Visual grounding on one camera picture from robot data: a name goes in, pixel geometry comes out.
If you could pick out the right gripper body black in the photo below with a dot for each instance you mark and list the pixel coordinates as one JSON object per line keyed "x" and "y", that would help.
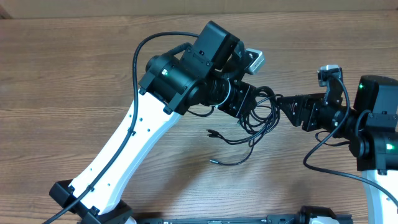
{"x": 317, "y": 117}

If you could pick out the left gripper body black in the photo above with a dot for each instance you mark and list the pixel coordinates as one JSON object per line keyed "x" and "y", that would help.
{"x": 236, "y": 99}

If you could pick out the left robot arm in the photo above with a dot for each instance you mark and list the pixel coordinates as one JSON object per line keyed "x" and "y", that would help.
{"x": 207, "y": 72}

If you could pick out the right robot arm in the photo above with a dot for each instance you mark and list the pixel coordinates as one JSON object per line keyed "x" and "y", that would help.
{"x": 369, "y": 126}

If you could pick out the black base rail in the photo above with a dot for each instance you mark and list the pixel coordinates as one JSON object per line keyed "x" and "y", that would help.
{"x": 306, "y": 215}

